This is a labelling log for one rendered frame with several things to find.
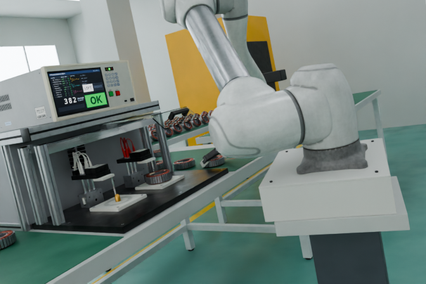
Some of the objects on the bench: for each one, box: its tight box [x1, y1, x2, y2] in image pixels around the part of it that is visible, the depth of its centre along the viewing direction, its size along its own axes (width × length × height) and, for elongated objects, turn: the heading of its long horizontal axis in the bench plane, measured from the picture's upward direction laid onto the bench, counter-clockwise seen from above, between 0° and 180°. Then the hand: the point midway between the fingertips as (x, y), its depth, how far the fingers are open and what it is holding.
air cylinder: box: [123, 171, 145, 188], centre depth 176 cm, size 5×8×6 cm
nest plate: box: [89, 194, 147, 212], centre depth 148 cm, size 15×15×1 cm
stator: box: [202, 155, 225, 168], centre depth 195 cm, size 11×11×4 cm
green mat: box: [147, 148, 258, 173], centre depth 225 cm, size 94×61×1 cm, turn 122°
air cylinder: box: [79, 188, 105, 208], centre depth 156 cm, size 5×8×6 cm
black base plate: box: [32, 168, 228, 234], centre depth 159 cm, size 47×64×2 cm
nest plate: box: [135, 175, 184, 190], centre depth 168 cm, size 15×15×1 cm
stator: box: [145, 169, 172, 184], centre depth 168 cm, size 11×11×4 cm
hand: (213, 160), depth 195 cm, fingers open, 12 cm apart
